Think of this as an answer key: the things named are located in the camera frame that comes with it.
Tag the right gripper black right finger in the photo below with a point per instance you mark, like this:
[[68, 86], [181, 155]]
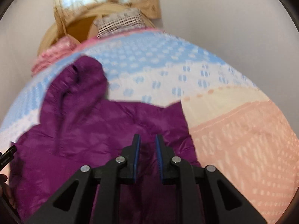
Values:
[[203, 195]]

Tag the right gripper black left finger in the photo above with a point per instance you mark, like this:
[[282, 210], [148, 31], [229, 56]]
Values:
[[92, 195]]

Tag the purple quilted down jacket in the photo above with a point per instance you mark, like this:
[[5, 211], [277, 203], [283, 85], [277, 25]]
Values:
[[79, 126]]

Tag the person's left hand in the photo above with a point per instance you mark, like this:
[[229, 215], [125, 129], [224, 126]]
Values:
[[5, 190]]

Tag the blue peach dotted bedspread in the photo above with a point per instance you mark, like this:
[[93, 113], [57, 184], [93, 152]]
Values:
[[233, 124]]

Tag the pink folded blanket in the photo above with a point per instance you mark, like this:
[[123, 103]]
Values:
[[62, 48]]

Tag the grey striped pillow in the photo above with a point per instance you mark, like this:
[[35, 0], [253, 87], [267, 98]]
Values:
[[118, 22]]

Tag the cream wooden headboard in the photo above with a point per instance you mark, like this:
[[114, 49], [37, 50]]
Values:
[[81, 27]]

